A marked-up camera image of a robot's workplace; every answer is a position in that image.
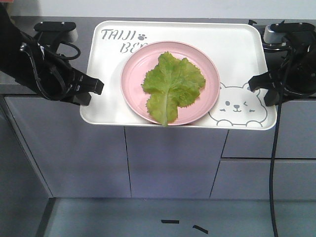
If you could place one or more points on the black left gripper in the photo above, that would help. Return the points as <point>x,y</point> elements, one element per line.
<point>56,78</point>

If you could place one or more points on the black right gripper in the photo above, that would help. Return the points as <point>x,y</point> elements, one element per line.
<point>299,83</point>

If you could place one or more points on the pink round plate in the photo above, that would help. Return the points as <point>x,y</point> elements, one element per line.
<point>145,60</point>

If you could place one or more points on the cream bear serving tray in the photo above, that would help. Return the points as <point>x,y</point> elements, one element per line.
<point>234,49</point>

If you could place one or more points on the green lettuce leaf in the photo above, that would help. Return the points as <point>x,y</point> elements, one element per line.
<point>172,84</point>

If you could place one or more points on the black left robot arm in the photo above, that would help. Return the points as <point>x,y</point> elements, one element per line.
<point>41,63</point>

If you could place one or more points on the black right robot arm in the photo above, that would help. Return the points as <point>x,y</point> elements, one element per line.
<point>297,57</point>

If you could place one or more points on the grey left cabinet door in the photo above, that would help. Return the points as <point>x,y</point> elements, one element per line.
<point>76,159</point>

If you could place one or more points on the grey cabinet door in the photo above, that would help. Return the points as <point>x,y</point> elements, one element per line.
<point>173,162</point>
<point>76,159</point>

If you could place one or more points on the grey cabinet drawer front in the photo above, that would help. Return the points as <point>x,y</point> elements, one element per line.
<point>243,171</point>

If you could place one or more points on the grey lower cabinet door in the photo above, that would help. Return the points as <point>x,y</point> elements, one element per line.
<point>173,162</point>

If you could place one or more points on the black tape strip on floor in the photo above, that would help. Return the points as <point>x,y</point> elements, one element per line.
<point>168,221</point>

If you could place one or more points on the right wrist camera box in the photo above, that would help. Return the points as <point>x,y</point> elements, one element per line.
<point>294,33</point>

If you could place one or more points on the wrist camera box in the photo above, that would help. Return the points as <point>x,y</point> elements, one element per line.
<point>294,33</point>
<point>49,31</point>

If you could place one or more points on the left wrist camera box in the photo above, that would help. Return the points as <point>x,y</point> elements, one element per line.
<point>49,31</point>

